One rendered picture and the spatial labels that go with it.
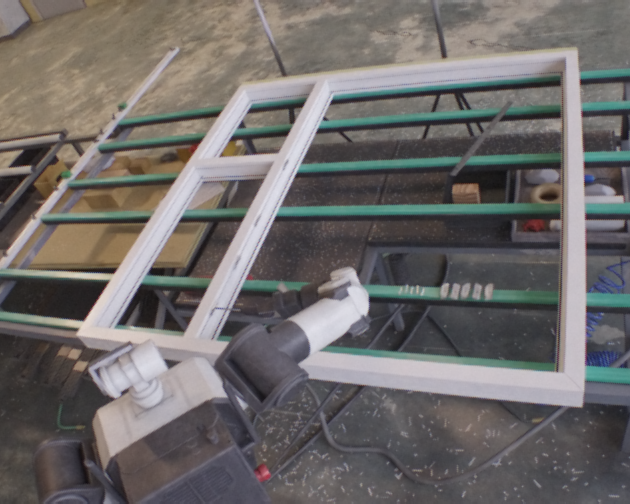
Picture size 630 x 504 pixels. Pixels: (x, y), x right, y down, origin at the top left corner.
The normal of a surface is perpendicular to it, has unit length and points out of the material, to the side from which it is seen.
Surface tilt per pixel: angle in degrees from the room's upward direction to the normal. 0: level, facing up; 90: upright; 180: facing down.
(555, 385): 0
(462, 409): 0
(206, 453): 9
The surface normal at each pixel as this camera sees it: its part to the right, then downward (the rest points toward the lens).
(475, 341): -0.31, -0.68
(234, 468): 0.45, 0.40
